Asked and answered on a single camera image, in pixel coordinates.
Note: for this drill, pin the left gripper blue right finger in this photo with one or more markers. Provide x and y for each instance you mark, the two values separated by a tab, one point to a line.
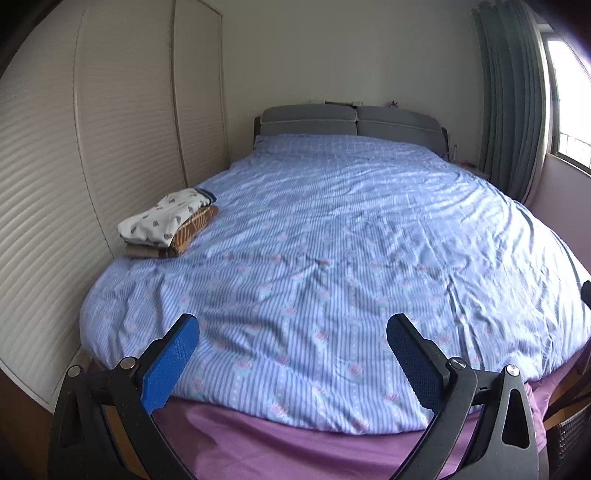
445	386

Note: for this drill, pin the dark wicker basket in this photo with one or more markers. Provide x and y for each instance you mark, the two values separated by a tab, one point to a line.
568	447

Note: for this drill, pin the green curtain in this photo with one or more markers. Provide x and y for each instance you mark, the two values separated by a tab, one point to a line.
517	105

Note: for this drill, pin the blue striped floral duvet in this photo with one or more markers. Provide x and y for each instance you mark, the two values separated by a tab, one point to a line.
318	242

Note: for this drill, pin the beige louvered wardrobe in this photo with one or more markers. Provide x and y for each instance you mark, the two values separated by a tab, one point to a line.
105	107

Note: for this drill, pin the white patterned polo shirt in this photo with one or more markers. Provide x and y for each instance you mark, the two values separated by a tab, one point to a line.
158	225

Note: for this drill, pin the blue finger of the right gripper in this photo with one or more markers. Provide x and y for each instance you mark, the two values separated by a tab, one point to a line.
586	293

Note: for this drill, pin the grey padded headboard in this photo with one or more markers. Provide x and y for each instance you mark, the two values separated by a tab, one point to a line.
387	123

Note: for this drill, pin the purple bed sheet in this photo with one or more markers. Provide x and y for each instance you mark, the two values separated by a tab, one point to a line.
217	443

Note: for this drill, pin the window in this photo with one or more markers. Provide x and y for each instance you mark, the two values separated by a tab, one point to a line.
570	93

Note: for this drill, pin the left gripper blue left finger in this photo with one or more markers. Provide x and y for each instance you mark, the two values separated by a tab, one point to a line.
139	386

